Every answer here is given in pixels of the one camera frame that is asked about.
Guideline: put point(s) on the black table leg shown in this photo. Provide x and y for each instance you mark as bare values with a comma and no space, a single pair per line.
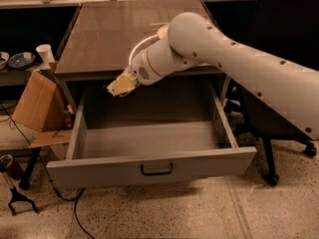
25,179

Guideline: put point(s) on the black drawer handle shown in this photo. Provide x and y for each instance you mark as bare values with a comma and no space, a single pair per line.
156,171

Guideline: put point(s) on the white paper cup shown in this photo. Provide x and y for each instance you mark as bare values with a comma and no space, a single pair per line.
45,53

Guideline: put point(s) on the grey side shelf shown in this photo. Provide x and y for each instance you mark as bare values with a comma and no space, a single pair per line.
16,78

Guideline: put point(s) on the brown cardboard box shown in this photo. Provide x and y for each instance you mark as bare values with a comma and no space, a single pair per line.
42,108

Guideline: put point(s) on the dark blue plate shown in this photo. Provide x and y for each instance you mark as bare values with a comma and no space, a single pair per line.
22,61

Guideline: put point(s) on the black office chair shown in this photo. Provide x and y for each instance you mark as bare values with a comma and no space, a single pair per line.
287,29

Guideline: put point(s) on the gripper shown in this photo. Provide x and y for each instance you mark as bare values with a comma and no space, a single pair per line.
141,70

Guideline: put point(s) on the white bowl at left edge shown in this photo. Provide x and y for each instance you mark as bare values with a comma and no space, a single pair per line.
4,57

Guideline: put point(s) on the black grabber tool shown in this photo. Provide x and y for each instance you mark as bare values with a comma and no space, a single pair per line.
5,161

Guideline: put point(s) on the open grey top drawer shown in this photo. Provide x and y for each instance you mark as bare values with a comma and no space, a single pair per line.
108,150

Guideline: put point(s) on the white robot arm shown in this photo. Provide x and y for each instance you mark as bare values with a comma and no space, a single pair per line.
189,40

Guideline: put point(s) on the grey drawer cabinet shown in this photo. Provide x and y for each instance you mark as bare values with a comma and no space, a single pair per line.
98,49

